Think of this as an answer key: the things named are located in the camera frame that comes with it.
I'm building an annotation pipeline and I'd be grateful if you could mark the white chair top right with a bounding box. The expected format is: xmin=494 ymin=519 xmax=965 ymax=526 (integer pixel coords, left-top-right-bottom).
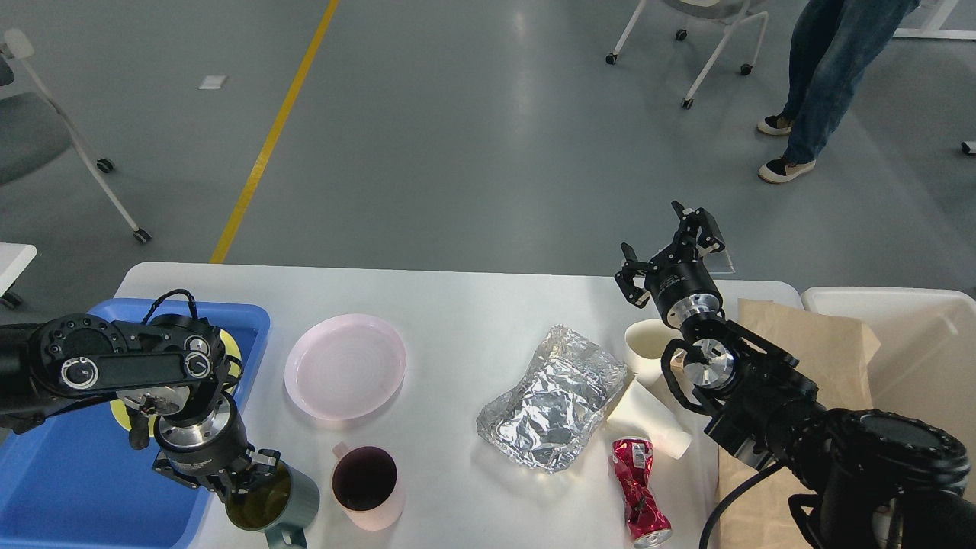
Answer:
xmin=605 ymin=0 xmax=771 ymax=110

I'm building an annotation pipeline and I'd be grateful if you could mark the crushed red can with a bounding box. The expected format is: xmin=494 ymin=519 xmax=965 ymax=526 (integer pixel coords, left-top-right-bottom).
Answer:
xmin=610 ymin=437 xmax=673 ymax=548

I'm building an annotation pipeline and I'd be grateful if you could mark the pink mug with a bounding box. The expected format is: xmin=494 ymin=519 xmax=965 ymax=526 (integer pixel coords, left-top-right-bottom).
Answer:
xmin=331 ymin=442 xmax=406 ymax=531

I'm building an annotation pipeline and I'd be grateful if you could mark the yellow plate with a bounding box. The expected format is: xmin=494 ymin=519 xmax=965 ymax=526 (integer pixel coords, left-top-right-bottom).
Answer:
xmin=109 ymin=331 xmax=244 ymax=432

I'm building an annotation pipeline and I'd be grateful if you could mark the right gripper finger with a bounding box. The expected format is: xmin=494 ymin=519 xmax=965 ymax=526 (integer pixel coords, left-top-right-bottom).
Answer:
xmin=670 ymin=201 xmax=727 ymax=264
xmin=615 ymin=242 xmax=655 ymax=309

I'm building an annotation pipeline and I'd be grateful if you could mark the white side table left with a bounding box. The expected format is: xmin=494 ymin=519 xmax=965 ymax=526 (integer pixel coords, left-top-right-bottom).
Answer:
xmin=1 ymin=242 xmax=37 ymax=310

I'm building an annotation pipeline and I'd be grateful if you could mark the green mug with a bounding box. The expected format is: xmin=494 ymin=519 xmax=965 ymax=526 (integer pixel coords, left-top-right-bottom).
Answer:
xmin=224 ymin=461 xmax=320 ymax=548

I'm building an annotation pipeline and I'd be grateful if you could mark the pink plate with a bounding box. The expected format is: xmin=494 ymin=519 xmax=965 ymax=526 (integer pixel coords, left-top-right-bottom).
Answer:
xmin=284 ymin=313 xmax=407 ymax=422

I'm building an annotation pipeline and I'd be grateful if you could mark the white paper on floor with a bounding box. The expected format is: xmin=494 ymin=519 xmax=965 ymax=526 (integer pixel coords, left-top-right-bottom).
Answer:
xmin=198 ymin=74 xmax=229 ymax=91

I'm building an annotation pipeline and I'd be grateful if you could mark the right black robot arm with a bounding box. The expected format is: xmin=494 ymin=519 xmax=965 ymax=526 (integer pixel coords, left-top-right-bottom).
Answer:
xmin=615 ymin=201 xmax=975 ymax=548

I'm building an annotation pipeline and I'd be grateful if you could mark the blue plastic tray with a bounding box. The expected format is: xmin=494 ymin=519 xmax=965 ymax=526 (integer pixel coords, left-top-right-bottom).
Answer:
xmin=2 ymin=294 xmax=271 ymax=548

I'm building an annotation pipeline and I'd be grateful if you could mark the grey chair left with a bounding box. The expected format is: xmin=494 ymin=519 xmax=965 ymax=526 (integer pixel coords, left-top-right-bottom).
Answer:
xmin=1 ymin=28 xmax=153 ymax=244

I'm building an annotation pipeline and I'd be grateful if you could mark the upright white paper cup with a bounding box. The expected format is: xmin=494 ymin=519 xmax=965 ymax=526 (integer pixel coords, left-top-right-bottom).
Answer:
xmin=624 ymin=319 xmax=680 ymax=389

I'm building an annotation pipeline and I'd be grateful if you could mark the brown paper bag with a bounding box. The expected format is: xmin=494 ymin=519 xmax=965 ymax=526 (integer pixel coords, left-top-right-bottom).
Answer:
xmin=714 ymin=299 xmax=881 ymax=548

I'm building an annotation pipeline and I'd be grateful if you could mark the crumpled aluminium foil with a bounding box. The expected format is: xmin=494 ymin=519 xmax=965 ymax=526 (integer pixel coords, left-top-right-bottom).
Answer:
xmin=475 ymin=326 xmax=630 ymax=475

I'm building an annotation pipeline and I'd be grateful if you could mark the lying white paper cup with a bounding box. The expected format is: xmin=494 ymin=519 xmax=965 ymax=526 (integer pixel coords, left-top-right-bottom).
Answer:
xmin=606 ymin=379 xmax=692 ymax=460

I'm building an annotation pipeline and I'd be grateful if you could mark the white plastic bin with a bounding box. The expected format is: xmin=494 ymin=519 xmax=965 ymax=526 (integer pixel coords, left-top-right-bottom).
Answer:
xmin=801 ymin=286 xmax=975 ymax=460

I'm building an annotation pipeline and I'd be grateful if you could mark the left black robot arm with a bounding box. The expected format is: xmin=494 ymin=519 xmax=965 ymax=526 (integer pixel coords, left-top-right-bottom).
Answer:
xmin=1 ymin=291 xmax=281 ymax=503

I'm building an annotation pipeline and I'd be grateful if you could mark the person in blue jeans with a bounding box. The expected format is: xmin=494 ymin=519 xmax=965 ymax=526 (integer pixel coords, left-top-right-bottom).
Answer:
xmin=757 ymin=1 xmax=920 ymax=185

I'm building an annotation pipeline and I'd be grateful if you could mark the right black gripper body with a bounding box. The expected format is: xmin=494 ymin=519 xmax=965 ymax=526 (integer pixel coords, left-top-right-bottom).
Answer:
xmin=645 ymin=259 xmax=724 ymax=328

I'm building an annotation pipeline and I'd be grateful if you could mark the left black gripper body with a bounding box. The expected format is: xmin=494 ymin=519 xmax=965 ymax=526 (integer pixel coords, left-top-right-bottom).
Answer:
xmin=153 ymin=393 xmax=253 ymax=491

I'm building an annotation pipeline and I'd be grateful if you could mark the white table frame corner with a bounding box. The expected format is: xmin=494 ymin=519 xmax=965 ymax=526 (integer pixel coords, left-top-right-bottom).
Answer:
xmin=894 ymin=1 xmax=975 ymax=42

